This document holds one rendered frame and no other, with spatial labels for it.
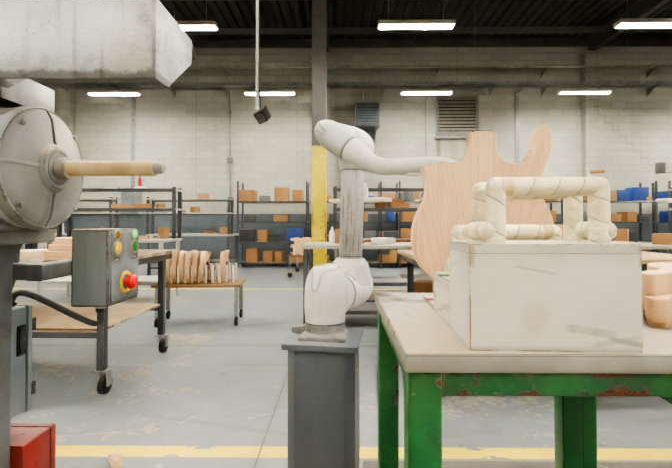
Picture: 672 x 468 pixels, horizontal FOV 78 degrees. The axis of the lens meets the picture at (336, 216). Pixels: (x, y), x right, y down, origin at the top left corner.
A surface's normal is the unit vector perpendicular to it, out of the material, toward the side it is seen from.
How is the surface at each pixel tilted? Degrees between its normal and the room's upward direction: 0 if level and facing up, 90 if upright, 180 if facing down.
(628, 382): 90
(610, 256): 90
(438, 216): 90
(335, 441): 90
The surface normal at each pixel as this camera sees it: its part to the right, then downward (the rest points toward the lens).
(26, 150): 0.99, -0.05
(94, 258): -0.01, -0.02
